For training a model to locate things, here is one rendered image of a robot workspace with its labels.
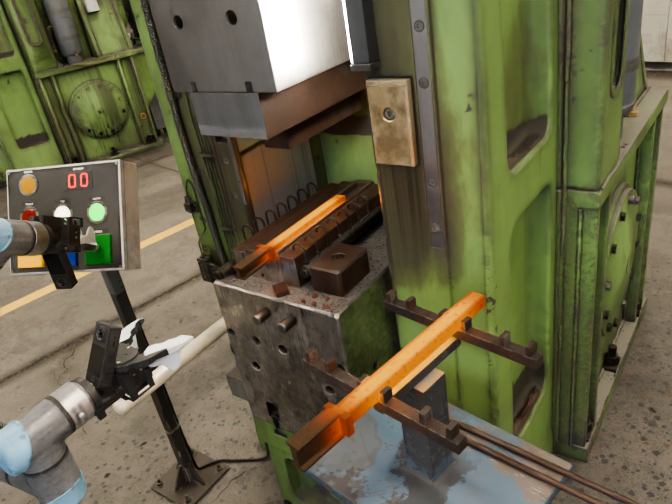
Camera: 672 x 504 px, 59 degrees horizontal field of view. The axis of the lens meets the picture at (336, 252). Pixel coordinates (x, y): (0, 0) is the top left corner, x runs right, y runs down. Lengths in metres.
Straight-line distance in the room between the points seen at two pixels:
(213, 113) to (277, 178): 0.40
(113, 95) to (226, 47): 5.00
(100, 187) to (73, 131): 4.51
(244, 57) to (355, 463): 0.80
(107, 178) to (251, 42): 0.62
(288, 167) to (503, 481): 0.99
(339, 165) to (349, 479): 0.95
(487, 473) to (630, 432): 1.20
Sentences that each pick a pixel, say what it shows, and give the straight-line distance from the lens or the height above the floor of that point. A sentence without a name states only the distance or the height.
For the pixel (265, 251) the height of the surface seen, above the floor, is 1.01.
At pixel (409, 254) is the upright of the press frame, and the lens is 1.31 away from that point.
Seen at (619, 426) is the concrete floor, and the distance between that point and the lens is 2.31.
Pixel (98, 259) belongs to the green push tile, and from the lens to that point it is 1.61.
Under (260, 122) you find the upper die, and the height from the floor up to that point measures 1.31.
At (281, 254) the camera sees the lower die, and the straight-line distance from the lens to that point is 1.35.
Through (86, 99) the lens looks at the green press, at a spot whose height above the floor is 0.63.
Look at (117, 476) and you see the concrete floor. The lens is 2.45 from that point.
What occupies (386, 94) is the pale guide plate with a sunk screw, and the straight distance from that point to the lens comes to 1.16.
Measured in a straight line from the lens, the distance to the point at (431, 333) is 1.00.
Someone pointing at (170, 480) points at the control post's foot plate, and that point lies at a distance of 2.33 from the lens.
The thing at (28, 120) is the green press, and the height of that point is 0.56.
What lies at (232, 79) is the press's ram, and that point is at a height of 1.39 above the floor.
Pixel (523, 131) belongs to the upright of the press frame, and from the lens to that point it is 1.47.
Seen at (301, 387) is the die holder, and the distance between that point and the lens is 1.48.
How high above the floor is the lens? 1.61
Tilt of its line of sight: 28 degrees down
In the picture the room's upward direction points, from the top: 10 degrees counter-clockwise
